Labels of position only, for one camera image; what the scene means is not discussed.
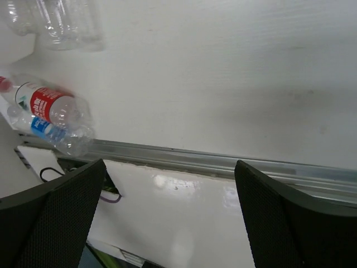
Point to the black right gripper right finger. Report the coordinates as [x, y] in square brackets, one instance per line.
[289, 228]

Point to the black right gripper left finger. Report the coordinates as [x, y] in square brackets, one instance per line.
[48, 225]

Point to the blue label plastic bottle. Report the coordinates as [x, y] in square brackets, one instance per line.
[73, 142]

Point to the red label plastic bottle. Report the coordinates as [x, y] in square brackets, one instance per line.
[47, 101]

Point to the clear plastic bottle black label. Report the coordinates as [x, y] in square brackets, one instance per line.
[69, 25]

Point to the clear plastic bottle white cap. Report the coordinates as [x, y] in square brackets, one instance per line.
[17, 15]

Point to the aluminium table edge rail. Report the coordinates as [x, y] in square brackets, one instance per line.
[330, 183]

